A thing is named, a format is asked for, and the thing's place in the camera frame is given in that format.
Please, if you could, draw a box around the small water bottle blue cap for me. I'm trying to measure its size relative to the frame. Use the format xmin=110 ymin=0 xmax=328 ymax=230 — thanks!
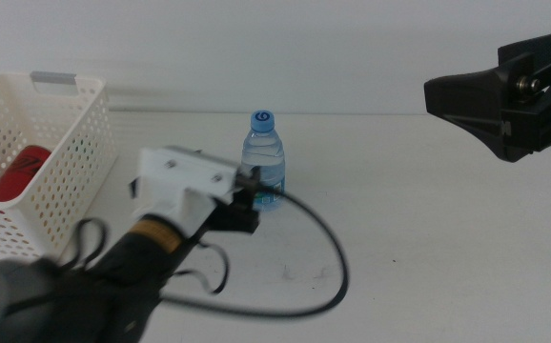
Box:
xmin=240 ymin=110 xmax=286 ymax=212

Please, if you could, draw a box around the white perforated plastic basket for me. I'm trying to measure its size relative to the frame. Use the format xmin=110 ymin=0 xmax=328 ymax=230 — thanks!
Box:
xmin=0 ymin=71 xmax=117 ymax=261

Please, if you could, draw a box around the red can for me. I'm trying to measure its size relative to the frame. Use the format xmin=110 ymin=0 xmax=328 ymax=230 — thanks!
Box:
xmin=0 ymin=145 xmax=51 ymax=204

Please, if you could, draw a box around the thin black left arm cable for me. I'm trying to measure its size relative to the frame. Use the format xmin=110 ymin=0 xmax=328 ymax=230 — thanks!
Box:
xmin=55 ymin=217 xmax=232 ymax=295

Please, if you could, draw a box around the black left camera cable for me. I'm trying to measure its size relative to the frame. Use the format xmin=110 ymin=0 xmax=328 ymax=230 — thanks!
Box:
xmin=158 ymin=173 xmax=351 ymax=319

